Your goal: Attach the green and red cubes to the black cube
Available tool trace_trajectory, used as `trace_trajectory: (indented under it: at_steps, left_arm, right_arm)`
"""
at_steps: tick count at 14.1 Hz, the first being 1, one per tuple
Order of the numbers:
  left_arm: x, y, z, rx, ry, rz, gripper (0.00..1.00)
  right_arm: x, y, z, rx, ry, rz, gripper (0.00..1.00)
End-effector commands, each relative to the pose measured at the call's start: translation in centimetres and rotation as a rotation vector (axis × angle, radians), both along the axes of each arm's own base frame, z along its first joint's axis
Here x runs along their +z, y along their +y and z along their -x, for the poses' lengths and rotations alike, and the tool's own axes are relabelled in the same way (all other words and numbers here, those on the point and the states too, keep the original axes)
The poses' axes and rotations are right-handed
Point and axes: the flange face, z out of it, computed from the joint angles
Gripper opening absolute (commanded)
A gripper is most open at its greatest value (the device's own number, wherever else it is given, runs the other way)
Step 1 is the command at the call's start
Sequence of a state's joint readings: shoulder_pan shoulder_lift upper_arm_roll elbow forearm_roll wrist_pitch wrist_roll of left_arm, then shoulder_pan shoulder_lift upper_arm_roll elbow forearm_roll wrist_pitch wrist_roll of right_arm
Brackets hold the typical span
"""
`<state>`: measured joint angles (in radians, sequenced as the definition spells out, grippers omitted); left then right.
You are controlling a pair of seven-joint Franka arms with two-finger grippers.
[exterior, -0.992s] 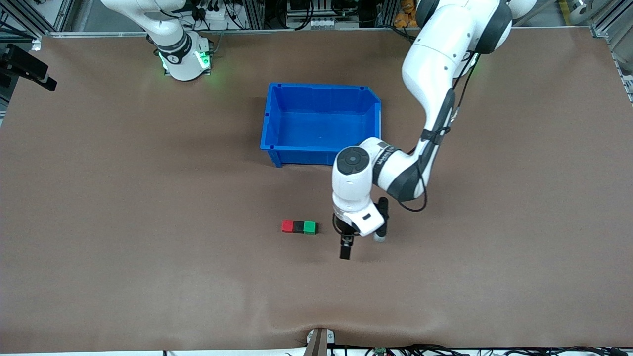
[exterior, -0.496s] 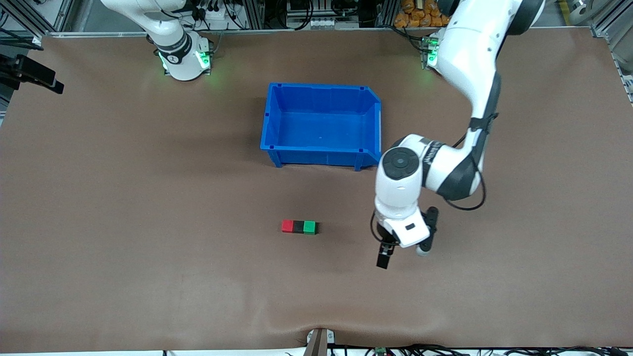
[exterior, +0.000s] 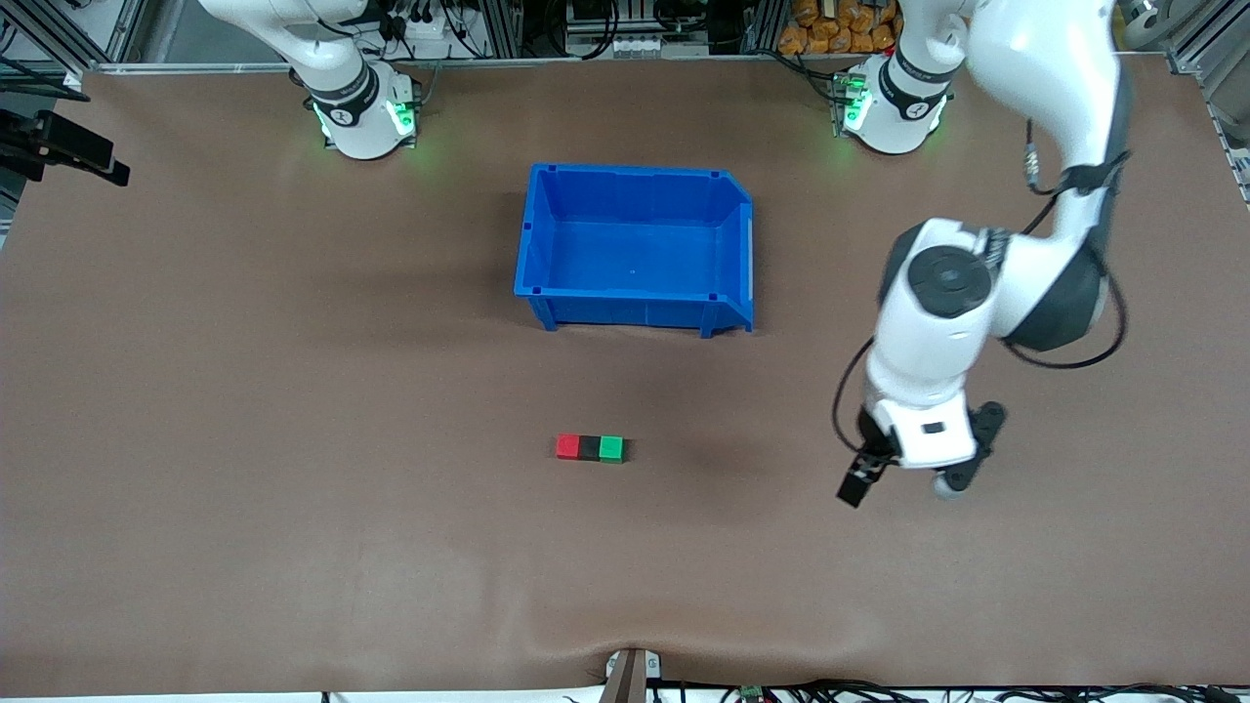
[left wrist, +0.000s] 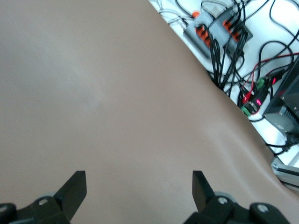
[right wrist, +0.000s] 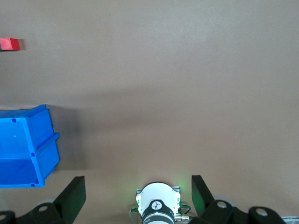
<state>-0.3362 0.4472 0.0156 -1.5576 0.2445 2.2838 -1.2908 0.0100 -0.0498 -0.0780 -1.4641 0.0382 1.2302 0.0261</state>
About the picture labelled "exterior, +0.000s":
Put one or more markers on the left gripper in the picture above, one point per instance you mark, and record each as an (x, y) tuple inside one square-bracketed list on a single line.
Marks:
[(866, 456)]

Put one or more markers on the small green cube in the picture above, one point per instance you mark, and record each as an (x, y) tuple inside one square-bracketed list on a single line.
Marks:
[(611, 448)]

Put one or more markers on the small red cube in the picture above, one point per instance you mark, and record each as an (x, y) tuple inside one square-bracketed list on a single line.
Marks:
[(567, 447)]

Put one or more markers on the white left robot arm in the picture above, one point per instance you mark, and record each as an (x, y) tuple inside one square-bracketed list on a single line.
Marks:
[(1055, 68)]

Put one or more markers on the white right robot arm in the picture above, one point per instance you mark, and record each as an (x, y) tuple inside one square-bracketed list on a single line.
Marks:
[(361, 117)]

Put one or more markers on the small black cube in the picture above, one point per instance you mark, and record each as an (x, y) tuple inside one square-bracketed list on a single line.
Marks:
[(589, 449)]

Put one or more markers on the blue plastic storage bin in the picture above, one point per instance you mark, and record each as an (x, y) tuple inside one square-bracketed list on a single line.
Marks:
[(635, 254)]

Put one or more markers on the white power strip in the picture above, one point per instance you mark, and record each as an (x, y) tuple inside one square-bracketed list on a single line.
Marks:
[(654, 47), (425, 39)]

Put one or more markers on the orange snack bags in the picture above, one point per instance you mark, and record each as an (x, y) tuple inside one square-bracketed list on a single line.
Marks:
[(830, 29)]

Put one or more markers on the brown table mat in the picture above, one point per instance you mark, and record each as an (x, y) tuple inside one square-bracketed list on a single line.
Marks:
[(391, 537)]

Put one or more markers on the aluminium extrusion frame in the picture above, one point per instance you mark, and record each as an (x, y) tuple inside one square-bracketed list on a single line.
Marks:
[(1226, 93), (59, 29)]

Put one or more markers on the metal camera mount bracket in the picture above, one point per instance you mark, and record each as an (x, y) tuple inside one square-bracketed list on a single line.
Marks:
[(630, 674)]

